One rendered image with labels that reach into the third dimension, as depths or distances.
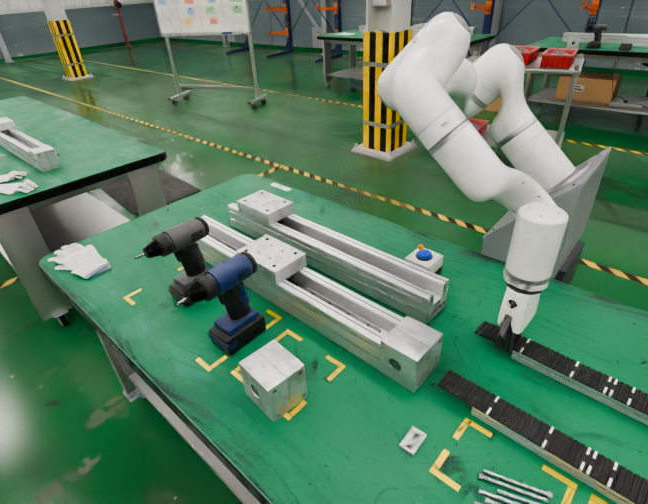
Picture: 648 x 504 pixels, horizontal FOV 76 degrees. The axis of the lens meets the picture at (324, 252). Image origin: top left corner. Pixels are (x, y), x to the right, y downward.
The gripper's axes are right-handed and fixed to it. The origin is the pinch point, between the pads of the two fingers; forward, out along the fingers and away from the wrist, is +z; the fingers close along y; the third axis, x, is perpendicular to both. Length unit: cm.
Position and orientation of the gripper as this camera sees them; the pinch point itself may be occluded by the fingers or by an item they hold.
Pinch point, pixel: (509, 336)
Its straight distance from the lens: 103.7
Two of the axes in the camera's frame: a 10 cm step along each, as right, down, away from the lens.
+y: 6.8, -4.3, 5.9
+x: -7.3, -3.4, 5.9
